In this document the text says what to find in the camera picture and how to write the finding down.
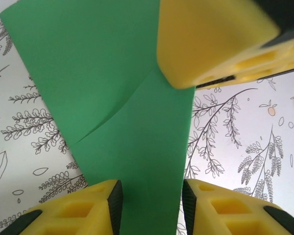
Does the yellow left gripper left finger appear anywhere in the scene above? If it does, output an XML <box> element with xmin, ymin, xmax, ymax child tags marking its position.
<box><xmin>4</xmin><ymin>179</ymin><xmax>123</xmax><ymax>235</ymax></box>

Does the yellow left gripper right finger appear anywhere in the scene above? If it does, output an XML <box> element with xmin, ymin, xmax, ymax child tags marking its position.
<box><xmin>182</xmin><ymin>178</ymin><xmax>294</xmax><ymax>235</ymax></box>

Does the green square paper sheet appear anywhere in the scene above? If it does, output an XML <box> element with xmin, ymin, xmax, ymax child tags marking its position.
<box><xmin>0</xmin><ymin>0</ymin><xmax>196</xmax><ymax>235</ymax></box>

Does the floral printed tablecloth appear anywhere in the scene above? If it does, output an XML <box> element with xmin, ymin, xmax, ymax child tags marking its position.
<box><xmin>0</xmin><ymin>19</ymin><xmax>294</xmax><ymax>235</ymax></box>

